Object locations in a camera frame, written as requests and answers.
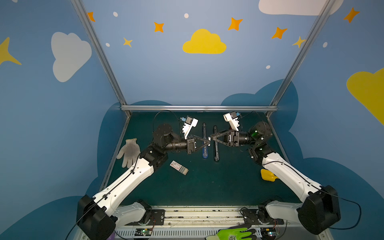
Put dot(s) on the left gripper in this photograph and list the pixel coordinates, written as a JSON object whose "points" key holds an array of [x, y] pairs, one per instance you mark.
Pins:
{"points": [[190, 145]]}

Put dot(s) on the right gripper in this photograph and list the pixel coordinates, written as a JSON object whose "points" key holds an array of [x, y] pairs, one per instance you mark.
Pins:
{"points": [[232, 138]]}

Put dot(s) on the red white staple box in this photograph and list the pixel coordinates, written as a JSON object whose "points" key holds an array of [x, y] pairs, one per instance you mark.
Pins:
{"points": [[181, 169]]}

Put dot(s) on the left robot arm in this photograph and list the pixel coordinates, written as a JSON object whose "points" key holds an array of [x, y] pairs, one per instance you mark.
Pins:
{"points": [[98, 216]]}

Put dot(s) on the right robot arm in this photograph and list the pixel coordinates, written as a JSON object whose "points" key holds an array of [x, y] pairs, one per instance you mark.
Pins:
{"points": [[319, 208]]}

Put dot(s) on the yellow plastic scoop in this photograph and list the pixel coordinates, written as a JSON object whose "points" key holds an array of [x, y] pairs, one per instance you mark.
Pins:
{"points": [[268, 175]]}

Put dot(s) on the white knit glove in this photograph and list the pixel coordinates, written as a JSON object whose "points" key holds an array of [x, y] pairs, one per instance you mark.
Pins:
{"points": [[129, 153]]}

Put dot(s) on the green black work glove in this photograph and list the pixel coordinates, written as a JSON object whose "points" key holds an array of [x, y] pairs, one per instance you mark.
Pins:
{"points": [[240, 232]]}

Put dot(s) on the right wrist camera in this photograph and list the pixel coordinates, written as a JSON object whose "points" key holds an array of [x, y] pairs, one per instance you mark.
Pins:
{"points": [[233, 119]]}

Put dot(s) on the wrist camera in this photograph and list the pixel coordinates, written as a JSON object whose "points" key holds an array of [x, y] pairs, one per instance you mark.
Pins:
{"points": [[233, 119], [188, 124]]}

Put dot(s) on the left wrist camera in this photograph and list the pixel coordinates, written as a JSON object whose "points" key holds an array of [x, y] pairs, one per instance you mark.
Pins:
{"points": [[188, 124]]}

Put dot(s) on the aluminium rail frame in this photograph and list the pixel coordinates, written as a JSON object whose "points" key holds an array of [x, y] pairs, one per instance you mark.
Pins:
{"points": [[319, 23]]}

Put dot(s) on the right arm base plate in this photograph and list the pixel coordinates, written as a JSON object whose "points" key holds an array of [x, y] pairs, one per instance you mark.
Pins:
{"points": [[258, 217]]}

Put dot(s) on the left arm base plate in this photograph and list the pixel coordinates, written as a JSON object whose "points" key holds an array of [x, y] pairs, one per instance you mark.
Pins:
{"points": [[155, 217]]}

